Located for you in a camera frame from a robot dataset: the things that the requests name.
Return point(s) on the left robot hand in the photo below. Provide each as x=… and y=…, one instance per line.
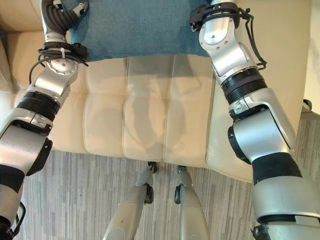
x=55, y=17

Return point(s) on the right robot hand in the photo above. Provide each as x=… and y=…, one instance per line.
x=220, y=2

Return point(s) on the blue cushion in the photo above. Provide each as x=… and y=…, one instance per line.
x=140, y=27

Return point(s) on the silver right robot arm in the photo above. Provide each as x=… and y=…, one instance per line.
x=250, y=100

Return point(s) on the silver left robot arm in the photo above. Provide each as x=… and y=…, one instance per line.
x=32, y=105

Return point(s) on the cream leather sofa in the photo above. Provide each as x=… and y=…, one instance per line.
x=150, y=105

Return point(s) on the silver left robot leg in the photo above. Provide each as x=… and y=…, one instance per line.
x=130, y=210

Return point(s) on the silver robot leg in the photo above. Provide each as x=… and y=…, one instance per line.
x=130, y=210
x=190, y=210

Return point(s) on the silver right robot leg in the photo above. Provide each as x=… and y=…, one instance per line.
x=190, y=210

